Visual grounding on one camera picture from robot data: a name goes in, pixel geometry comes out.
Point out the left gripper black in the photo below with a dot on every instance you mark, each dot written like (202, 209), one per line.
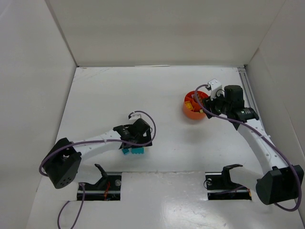
(137, 144)

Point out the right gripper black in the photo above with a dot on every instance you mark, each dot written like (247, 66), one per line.
(207, 105)

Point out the teal long lego brick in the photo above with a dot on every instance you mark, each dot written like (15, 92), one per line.
(137, 150)

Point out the teal small lego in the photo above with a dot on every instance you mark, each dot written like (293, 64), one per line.
(125, 151)

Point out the yellow orange long lego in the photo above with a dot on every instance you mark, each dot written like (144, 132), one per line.
(188, 105)

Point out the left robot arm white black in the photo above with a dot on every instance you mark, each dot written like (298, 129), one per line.
(61, 165)

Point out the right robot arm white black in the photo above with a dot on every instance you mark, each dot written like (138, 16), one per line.
(280, 183)

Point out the orange round divided container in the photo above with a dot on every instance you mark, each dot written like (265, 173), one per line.
(195, 113)

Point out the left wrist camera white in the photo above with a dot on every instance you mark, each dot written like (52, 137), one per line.
(134, 116)

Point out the aluminium rail right side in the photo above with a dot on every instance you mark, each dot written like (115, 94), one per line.
(248, 93)

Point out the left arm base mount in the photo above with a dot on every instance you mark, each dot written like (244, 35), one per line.
(98, 184)

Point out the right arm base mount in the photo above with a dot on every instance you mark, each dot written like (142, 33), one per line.
(220, 187)

